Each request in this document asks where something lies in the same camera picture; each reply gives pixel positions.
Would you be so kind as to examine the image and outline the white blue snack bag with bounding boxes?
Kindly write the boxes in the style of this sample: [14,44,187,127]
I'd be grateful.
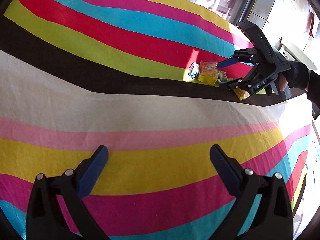
[188,62,200,79]

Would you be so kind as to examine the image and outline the right gloved hand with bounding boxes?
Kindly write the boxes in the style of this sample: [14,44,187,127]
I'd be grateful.
[278,61,311,92]

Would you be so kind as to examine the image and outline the yellow cake packet upper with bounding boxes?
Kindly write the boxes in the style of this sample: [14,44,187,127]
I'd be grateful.
[233,88,250,101]

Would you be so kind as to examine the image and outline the green white snack packet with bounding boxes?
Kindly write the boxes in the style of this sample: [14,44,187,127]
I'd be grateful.
[217,70,228,83]

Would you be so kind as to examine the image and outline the white printer appliance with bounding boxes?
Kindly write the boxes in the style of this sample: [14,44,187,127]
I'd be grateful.
[279,37,318,71]

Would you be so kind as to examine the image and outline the bread in yellow clear bag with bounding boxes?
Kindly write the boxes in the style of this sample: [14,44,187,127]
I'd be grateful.
[198,61,219,86]

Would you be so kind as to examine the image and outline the striped colourful tablecloth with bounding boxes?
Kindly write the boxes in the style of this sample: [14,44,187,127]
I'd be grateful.
[1,0,312,239]

